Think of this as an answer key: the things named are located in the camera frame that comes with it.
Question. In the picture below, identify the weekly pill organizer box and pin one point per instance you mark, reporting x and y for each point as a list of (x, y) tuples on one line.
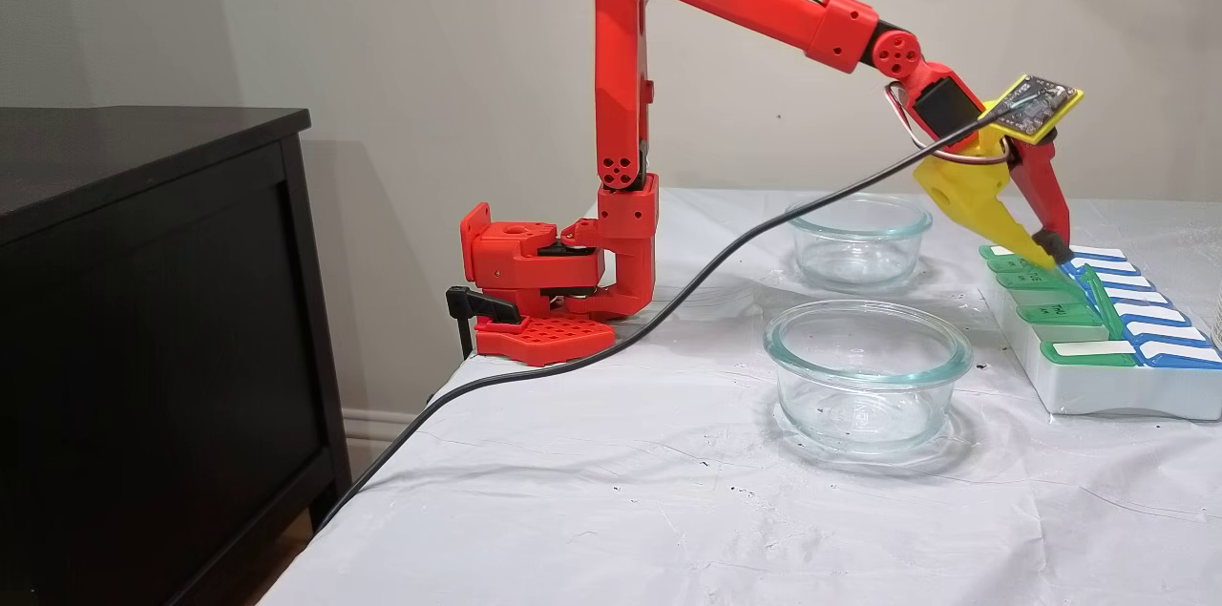
[(1088, 386)]

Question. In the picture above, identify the glass bowl for red candies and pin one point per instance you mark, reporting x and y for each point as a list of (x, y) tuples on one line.
[(902, 217)]

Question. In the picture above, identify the glass bowl for green candies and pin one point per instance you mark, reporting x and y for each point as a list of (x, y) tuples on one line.
[(811, 331)]

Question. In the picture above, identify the white tablecloth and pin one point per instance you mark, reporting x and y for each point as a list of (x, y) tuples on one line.
[(621, 511)]

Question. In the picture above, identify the black table clamp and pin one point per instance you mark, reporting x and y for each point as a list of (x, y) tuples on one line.
[(477, 302)]

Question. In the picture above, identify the black wooden cabinet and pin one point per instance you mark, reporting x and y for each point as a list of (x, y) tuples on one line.
[(143, 301)]

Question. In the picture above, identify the camera board on yellow mount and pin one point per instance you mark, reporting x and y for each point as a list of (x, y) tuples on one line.
[(1036, 105)]

